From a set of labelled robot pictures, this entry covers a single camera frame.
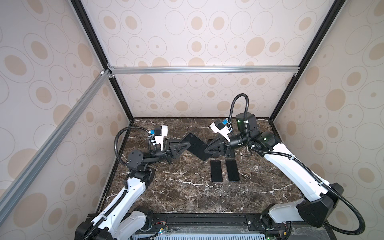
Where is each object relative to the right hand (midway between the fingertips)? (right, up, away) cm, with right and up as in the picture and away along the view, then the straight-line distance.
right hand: (206, 151), depth 61 cm
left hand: (-6, +1, -5) cm, 8 cm away
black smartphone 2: (+18, -16, +30) cm, 39 cm away
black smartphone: (+9, -16, +31) cm, 36 cm away
